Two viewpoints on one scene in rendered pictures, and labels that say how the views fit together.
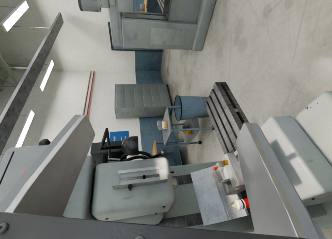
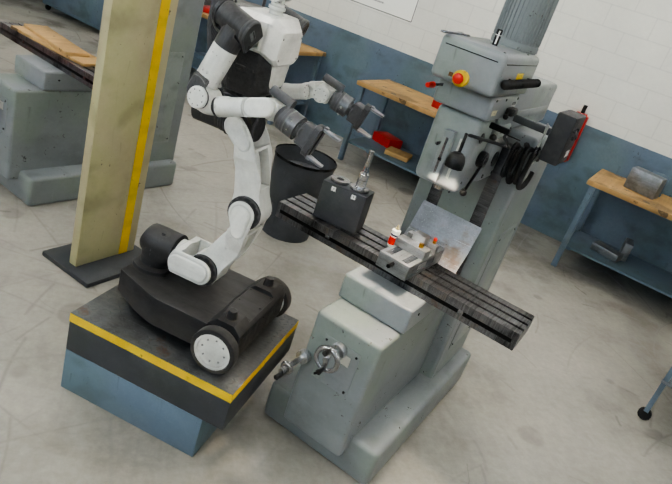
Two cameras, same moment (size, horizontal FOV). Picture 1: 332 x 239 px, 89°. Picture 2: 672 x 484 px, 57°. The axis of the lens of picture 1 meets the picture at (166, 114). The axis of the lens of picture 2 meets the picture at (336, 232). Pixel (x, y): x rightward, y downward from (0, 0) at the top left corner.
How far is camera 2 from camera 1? 201 cm
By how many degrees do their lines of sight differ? 62
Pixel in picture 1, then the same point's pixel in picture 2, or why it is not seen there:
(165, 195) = (421, 168)
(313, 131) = (376, 323)
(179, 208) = not seen: hidden behind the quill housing
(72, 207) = (445, 93)
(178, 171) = (492, 215)
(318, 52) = not seen: outside the picture
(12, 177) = (472, 61)
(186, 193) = (463, 204)
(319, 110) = (377, 336)
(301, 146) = (375, 300)
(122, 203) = (434, 131)
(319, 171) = (355, 289)
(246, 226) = not seen: hidden behind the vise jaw
